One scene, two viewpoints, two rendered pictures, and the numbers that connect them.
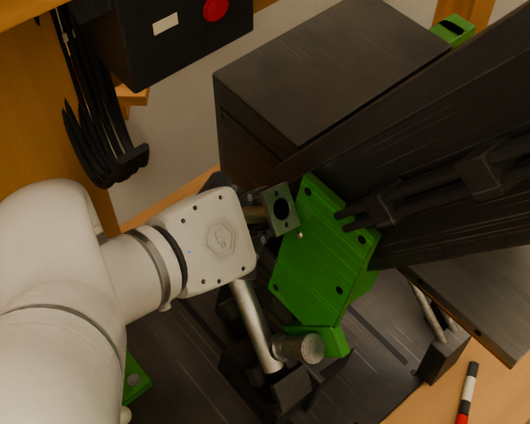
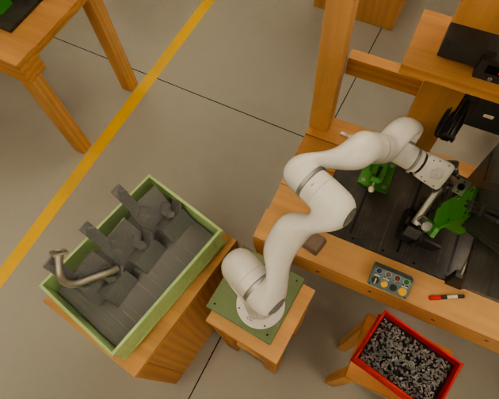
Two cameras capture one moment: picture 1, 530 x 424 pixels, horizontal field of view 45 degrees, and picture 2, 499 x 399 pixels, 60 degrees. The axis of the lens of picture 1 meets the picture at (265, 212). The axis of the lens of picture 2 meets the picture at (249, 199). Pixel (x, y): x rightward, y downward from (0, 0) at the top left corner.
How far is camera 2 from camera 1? 0.91 m
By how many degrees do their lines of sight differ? 36
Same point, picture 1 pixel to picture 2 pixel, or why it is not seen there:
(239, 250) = (437, 181)
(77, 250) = (403, 138)
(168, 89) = not seen: outside the picture
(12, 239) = (397, 125)
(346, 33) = not seen: outside the picture
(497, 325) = (472, 276)
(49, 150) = (434, 113)
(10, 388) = (375, 140)
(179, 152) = not seen: outside the picture
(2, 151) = (424, 103)
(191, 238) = (430, 165)
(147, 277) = (411, 160)
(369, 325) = (453, 254)
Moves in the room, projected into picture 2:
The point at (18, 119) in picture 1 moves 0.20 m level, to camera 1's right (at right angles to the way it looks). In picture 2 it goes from (436, 100) to (470, 143)
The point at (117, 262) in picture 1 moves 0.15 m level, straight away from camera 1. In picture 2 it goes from (409, 150) to (435, 121)
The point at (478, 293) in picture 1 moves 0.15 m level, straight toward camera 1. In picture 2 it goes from (480, 267) to (434, 260)
